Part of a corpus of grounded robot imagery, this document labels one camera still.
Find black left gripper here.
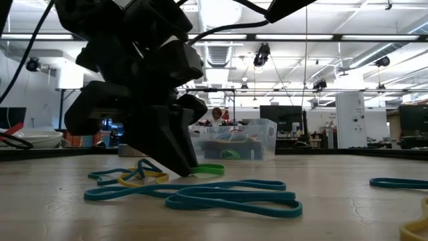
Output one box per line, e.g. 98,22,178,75
65,35,209,178

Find yellow rubber band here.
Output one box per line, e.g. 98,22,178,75
126,166,168,177
399,196,428,241
116,169,170,189

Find teal rubber band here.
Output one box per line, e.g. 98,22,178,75
369,177,428,190
87,158,168,187
83,179,288,202
165,186,304,220

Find clear plastic bin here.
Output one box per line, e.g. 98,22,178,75
189,118,278,163

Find person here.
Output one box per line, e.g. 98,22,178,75
210,106,232,127

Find black overhead light bar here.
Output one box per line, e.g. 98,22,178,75
0,32,428,44

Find orange cardboard boxes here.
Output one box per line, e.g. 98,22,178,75
63,131,113,149

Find black computer monitor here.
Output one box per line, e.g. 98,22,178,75
259,104,304,132
0,106,27,130

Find white column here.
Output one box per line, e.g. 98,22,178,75
335,91,367,149

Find white bowl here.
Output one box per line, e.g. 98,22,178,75
0,128,64,150

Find black cabinet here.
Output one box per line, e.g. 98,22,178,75
397,104,428,150

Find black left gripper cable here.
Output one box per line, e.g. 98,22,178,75
187,0,270,46

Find black ceiling cable reel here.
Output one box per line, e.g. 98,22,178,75
253,42,272,68
312,78,328,92
374,55,391,69
25,57,41,73

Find thin hanging cord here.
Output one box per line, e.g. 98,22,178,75
302,5,309,108

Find black metal stand frame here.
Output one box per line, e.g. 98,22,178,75
185,87,237,135

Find silver ventilation duct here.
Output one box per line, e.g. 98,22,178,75
197,0,245,70

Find black aluminium table frame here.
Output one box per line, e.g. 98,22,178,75
0,147,428,162

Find black looped cable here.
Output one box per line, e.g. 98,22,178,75
0,131,36,151

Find red strap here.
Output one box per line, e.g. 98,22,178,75
0,122,26,138

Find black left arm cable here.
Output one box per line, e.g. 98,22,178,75
0,0,56,104

